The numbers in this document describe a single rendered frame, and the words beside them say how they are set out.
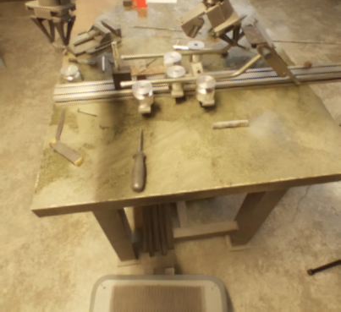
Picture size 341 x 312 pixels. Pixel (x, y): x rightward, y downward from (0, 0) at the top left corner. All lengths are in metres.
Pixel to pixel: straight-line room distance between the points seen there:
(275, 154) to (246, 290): 0.90
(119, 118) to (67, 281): 0.98
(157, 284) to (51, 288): 0.58
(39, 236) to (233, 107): 1.24
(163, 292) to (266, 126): 0.74
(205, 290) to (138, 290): 0.26
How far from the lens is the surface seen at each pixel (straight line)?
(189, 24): 0.73
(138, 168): 0.57
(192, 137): 0.66
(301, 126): 0.77
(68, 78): 0.83
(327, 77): 0.93
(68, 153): 0.65
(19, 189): 1.81
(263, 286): 1.47
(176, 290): 1.14
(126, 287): 1.15
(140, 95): 0.65
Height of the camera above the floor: 1.39
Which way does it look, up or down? 51 degrees down
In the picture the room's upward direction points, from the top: straight up
